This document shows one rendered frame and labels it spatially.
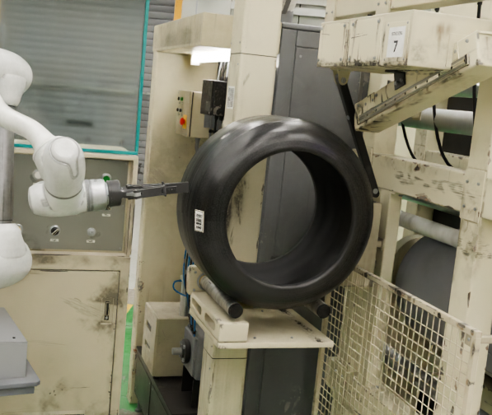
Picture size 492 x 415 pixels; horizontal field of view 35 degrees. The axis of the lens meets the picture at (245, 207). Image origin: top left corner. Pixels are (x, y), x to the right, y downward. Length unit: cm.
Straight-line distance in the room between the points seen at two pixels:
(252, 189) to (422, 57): 80
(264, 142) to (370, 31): 44
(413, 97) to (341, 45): 30
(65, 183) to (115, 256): 87
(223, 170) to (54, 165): 47
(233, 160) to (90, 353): 110
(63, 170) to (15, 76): 63
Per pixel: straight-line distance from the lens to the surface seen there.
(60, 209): 217
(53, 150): 202
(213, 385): 275
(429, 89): 225
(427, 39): 213
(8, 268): 255
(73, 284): 288
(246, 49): 257
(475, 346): 204
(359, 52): 235
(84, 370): 299
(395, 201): 277
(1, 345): 236
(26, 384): 237
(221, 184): 218
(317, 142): 226
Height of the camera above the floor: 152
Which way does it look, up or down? 8 degrees down
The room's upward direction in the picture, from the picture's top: 5 degrees clockwise
